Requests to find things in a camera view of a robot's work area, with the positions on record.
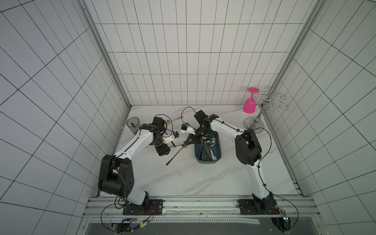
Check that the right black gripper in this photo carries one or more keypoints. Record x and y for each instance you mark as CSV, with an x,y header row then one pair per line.
x,y
198,133

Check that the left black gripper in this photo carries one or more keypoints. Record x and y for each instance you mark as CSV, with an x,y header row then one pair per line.
x,y
163,150

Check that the small gold ornate spoon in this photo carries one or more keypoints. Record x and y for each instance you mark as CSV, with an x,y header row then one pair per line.
x,y
169,121

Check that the small silver spoon front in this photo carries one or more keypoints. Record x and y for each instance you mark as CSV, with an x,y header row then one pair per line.
x,y
211,143

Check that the teal plastic storage box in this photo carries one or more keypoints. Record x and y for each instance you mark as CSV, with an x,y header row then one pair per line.
x,y
201,150

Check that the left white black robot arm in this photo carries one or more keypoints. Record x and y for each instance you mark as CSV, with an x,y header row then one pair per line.
x,y
116,174

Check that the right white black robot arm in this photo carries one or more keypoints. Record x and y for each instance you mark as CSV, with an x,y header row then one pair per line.
x,y
248,152

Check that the grey translucent cup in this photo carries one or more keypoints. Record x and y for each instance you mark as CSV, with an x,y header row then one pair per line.
x,y
133,123

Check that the pink upside-down wine glass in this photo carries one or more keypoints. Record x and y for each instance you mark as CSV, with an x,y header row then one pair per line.
x,y
250,104

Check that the chrome glass holder stand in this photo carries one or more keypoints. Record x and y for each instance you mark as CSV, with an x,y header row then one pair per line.
x,y
267,100

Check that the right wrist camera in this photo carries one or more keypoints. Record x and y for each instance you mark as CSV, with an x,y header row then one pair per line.
x,y
186,128

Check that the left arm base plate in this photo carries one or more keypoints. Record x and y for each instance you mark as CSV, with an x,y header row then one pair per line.
x,y
149,206

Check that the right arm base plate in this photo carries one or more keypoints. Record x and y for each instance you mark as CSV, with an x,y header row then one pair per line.
x,y
246,207

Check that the aluminium rail frame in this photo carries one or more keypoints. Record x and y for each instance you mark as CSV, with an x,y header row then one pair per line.
x,y
203,215

